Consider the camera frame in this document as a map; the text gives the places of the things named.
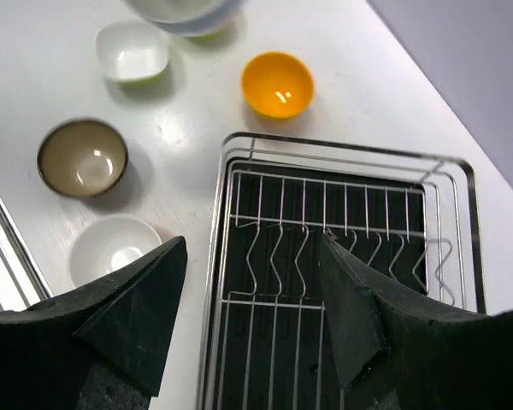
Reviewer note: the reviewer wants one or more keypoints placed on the aluminium frame rail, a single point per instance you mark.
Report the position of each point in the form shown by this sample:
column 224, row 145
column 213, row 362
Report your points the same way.
column 21, row 282

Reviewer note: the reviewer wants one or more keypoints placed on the green round bowl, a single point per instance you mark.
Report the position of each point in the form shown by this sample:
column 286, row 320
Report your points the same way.
column 209, row 32

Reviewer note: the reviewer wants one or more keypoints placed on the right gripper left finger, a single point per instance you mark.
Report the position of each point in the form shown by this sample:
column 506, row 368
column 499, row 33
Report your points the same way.
column 103, row 345

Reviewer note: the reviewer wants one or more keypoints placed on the brown patterned bowl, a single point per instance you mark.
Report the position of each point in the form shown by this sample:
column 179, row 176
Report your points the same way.
column 82, row 158

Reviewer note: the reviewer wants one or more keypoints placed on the white bowl orange outside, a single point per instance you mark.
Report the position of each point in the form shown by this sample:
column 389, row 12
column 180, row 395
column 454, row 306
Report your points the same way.
column 107, row 245

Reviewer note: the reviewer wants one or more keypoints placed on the orange round bowl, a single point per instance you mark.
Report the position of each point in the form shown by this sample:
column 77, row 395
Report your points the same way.
column 277, row 85

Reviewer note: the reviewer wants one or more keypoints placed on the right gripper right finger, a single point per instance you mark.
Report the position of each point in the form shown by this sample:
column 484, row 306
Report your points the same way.
column 395, row 348

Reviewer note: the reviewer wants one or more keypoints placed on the black drip tray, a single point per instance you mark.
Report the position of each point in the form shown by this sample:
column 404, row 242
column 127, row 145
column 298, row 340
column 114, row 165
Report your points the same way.
column 270, row 346

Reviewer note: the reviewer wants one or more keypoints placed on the white ribbed bowl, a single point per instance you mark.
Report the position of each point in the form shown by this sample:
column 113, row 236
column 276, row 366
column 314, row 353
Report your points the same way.
column 180, row 17

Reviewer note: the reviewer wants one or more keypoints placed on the white square bowl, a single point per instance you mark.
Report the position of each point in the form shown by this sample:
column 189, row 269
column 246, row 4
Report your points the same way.
column 131, row 51

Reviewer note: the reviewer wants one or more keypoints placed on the metal wire dish rack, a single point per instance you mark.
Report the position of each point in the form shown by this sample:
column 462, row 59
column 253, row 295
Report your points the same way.
column 452, row 240

